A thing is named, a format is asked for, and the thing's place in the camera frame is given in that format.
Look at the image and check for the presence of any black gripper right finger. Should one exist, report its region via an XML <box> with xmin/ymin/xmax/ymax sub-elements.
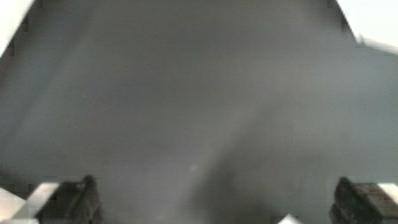
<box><xmin>328</xmin><ymin>177</ymin><xmax>398</xmax><ymax>224</ymax></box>

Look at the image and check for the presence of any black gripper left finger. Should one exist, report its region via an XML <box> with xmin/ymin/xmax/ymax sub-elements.
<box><xmin>23</xmin><ymin>175</ymin><xmax>104</xmax><ymax>224</ymax></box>

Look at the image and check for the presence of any white L-shaped frame wall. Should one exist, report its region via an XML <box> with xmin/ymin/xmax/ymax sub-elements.
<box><xmin>334</xmin><ymin>0</ymin><xmax>398</xmax><ymax>55</ymax></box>

